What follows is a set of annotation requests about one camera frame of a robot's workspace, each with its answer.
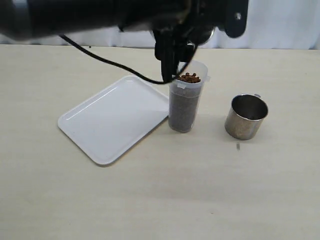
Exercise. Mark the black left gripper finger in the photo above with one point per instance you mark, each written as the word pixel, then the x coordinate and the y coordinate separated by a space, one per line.
pixel 169 65

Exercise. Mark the white plastic tray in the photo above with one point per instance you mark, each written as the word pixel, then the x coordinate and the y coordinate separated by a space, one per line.
pixel 108 124

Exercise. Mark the white curtain backdrop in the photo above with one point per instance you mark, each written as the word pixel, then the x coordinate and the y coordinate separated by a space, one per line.
pixel 271 24

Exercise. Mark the steel mug with pellets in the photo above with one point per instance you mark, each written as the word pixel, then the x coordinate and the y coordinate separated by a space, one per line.
pixel 205 35

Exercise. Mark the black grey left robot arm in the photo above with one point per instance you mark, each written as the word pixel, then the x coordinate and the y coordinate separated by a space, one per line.
pixel 29 19

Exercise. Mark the translucent plastic container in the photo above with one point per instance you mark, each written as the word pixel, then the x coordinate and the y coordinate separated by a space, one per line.
pixel 184 96

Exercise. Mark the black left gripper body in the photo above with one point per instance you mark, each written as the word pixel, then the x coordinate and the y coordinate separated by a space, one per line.
pixel 229 16

